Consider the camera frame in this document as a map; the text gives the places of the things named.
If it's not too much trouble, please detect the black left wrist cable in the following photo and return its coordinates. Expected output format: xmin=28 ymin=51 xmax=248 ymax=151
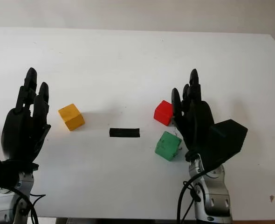
xmin=10 ymin=186 xmax=47 ymax=224

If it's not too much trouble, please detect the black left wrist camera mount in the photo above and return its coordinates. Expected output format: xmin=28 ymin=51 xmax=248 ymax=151
xmin=0 ymin=149 xmax=21 ymax=189

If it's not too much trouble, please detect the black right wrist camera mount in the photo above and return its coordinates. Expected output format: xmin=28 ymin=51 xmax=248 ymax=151
xmin=201 ymin=119 xmax=248 ymax=170

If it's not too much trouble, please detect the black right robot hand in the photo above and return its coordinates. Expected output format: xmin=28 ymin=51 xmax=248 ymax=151
xmin=171 ymin=69 xmax=216 ymax=161

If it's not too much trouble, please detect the green wooden block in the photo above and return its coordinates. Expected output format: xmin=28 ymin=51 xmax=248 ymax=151
xmin=155 ymin=131 xmax=183 ymax=161

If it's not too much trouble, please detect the red wooden block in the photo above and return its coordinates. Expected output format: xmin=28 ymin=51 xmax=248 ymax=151
xmin=153 ymin=100 xmax=174 ymax=127

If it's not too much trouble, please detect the yellow wooden block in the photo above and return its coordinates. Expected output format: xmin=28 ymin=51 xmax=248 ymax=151
xmin=58 ymin=104 xmax=85 ymax=132

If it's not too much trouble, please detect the black tape mark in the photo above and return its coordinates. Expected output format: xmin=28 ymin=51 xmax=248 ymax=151
xmin=109 ymin=128 xmax=140 ymax=138

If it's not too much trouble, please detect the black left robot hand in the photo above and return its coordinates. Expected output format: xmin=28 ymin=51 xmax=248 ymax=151
xmin=1 ymin=67 xmax=52 ymax=170

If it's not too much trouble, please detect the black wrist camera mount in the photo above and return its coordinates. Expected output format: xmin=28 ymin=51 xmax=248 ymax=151
xmin=201 ymin=119 xmax=248 ymax=170
xmin=0 ymin=149 xmax=21 ymax=189

